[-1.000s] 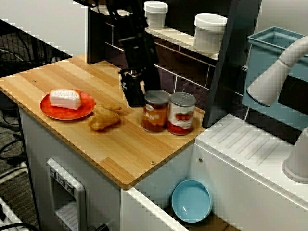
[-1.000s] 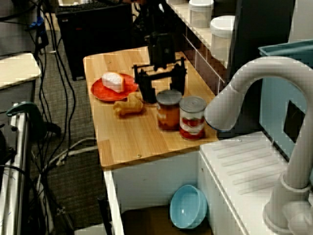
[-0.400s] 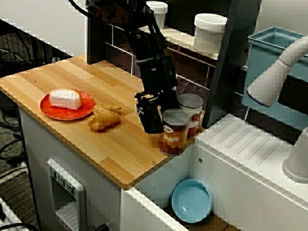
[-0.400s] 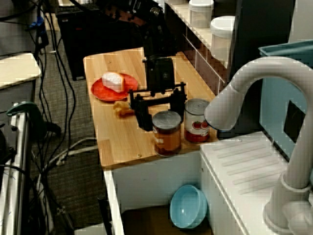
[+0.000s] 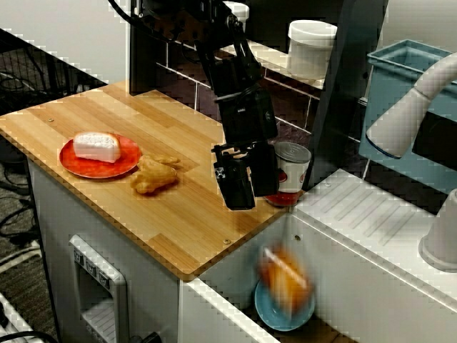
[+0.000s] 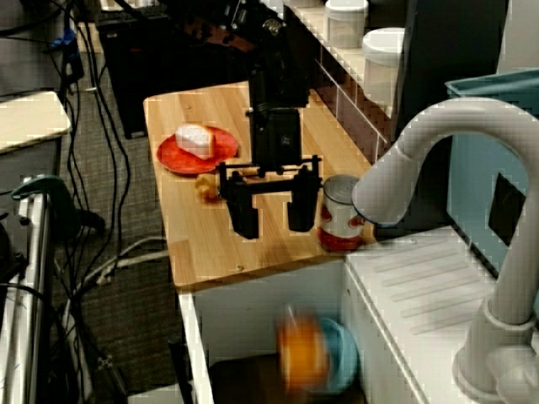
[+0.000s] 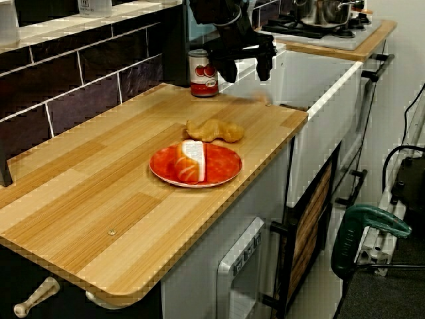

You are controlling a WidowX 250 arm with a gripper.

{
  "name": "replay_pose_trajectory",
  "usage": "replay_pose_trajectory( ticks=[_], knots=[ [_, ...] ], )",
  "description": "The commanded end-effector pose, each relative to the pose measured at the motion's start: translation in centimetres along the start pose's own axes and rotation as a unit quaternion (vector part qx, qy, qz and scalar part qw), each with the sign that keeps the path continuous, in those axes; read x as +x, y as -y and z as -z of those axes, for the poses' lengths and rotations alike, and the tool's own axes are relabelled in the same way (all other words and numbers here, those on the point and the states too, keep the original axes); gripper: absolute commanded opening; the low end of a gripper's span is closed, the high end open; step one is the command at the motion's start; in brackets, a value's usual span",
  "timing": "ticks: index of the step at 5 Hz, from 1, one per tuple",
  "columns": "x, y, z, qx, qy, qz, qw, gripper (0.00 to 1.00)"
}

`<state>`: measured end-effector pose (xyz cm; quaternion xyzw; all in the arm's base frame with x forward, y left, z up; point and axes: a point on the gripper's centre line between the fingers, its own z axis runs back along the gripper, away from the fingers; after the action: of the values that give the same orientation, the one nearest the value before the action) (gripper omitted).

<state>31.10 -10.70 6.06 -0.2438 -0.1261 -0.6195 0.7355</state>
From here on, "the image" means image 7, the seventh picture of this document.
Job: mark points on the white toy sink unit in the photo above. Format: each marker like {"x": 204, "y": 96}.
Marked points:
{"x": 315, "y": 86}

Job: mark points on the aluminium extrusion frame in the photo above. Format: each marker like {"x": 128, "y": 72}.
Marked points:
{"x": 375, "y": 246}

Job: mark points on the white lidded plastic jar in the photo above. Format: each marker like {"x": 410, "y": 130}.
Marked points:
{"x": 8, "y": 23}
{"x": 94, "y": 8}

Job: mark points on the tan toy chicken piece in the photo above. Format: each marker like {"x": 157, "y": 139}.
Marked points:
{"x": 216, "y": 131}

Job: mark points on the red tomato can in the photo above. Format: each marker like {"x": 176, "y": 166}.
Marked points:
{"x": 203, "y": 79}

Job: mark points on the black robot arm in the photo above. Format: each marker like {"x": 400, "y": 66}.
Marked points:
{"x": 216, "y": 10}

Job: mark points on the steel cooking pot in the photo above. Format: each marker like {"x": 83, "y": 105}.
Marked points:
{"x": 325, "y": 15}

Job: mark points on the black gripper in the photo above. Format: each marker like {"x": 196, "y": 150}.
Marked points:
{"x": 239, "y": 46}

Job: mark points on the black device box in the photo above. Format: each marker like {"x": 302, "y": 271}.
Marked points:
{"x": 411, "y": 179}

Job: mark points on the red round plate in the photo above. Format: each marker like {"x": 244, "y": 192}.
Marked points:
{"x": 222, "y": 166}

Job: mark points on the green power tool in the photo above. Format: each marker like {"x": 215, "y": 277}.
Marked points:
{"x": 345, "y": 246}

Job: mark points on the grey stove top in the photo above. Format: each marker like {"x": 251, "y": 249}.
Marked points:
{"x": 352, "y": 41}

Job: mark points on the white toy oven panel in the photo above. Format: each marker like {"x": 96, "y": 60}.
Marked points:
{"x": 229, "y": 266}

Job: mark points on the white toy kitchen cabinet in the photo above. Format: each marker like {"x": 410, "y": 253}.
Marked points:
{"x": 199, "y": 266}

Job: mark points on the dark tile backsplash with ledge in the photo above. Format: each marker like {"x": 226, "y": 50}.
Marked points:
{"x": 66, "y": 79}

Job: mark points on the black framed wooden panel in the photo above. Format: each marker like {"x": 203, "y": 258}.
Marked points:
{"x": 308, "y": 212}

